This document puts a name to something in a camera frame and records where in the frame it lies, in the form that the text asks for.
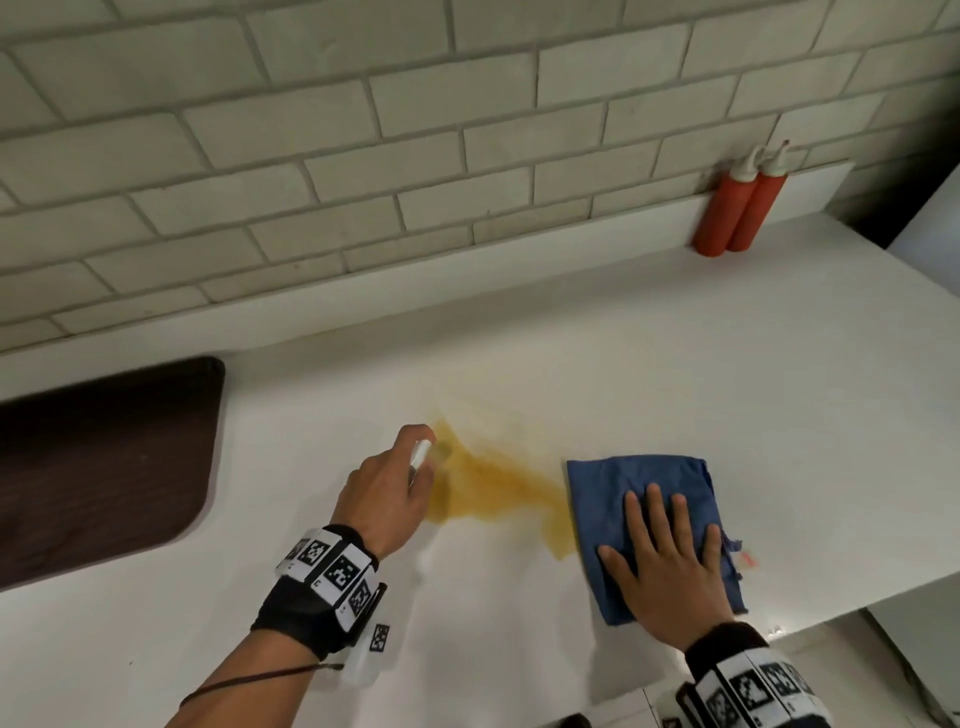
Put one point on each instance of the blue cleaning cloth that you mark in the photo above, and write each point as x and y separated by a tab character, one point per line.
604	499

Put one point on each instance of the yellow sauce spill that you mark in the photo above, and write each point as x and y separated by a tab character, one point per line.
487	487

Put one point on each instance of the black left wristband with markers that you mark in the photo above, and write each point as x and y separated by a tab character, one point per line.
315	600

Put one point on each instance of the person's right middle finger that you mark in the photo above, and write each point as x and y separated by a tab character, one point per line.
660	519

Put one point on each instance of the person's right hand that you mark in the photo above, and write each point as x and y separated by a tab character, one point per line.
673	585

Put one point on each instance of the white appliance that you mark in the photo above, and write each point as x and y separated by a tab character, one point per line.
930	232

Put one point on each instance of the red squeeze bottle white cap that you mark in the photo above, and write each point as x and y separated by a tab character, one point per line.
721	214
759	206

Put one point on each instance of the black wristband with markers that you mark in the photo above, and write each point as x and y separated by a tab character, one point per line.
739	679
315	600

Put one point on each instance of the person's left forearm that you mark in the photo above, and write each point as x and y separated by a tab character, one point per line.
244	682

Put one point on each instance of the person's right thumb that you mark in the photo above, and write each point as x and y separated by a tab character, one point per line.
616	566

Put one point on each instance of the person's left thumb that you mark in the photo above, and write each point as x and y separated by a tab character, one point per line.
424	487

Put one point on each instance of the white spray bottle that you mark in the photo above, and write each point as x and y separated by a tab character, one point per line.
421	454

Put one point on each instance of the dark brown wooden board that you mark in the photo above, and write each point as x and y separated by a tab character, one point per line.
97	465

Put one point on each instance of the person's left hand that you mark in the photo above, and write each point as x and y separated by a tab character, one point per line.
379	499

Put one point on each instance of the black right wristband with markers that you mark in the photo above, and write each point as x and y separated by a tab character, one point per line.
739	679

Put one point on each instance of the person's right little finger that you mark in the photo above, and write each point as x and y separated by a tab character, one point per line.
712	547

